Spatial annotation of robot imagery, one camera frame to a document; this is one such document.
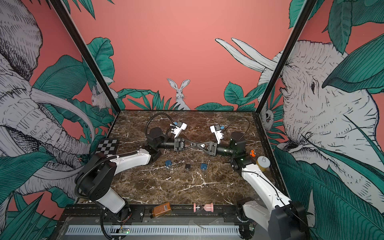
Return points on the pink hourglass timer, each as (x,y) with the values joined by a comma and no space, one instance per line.
(197,208)

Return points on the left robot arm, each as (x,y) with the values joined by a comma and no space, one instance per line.
(95,179)

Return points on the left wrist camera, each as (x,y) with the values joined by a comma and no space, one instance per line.
(179,127)

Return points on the orange box device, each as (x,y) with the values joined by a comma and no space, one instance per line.
(161,210)

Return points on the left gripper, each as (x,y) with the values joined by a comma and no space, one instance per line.
(179,145)

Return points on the black base frame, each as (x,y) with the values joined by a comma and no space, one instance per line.
(230,213)

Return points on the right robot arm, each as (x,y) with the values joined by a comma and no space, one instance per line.
(282,218)

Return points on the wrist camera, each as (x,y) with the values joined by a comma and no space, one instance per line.
(217,131)
(179,127)

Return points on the checkerboard calibration board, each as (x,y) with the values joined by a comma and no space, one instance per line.
(107,146)

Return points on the blue padlock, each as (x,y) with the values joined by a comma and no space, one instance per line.
(168,164)
(203,167)

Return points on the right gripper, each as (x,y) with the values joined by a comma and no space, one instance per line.
(213,152)

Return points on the white perforated rail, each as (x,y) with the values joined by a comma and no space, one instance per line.
(140,230)

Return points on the yellow white can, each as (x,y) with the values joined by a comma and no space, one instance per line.
(263,163)

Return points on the small orange toy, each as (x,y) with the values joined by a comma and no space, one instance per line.
(252,153)

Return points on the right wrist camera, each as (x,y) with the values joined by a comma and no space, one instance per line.
(217,131)

